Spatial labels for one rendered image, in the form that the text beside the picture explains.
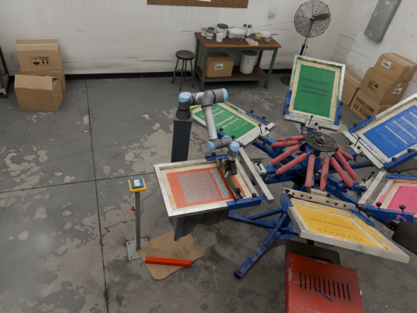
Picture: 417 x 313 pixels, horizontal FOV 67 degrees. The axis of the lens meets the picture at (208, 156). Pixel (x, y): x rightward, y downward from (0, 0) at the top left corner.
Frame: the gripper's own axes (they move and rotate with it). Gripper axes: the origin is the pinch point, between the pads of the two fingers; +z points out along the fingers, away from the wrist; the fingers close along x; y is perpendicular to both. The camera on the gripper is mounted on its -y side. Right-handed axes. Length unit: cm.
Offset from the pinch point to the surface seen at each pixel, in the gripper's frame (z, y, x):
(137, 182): 4, 13, 77
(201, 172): 5.3, 15.6, 19.7
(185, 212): 2, -29, 47
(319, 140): -32, -1, -82
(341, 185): -4, -33, -96
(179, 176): 5.4, 14.7, 40.7
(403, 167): 6, -16, -194
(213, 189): 5.3, -6.2, 15.9
